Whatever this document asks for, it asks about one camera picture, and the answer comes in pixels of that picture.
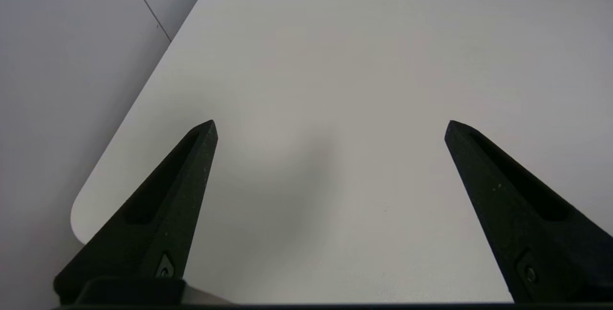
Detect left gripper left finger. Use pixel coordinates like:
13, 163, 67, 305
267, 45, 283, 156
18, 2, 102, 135
53, 119, 219, 307

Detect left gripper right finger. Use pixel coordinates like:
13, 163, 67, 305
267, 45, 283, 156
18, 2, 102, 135
444, 119, 613, 303

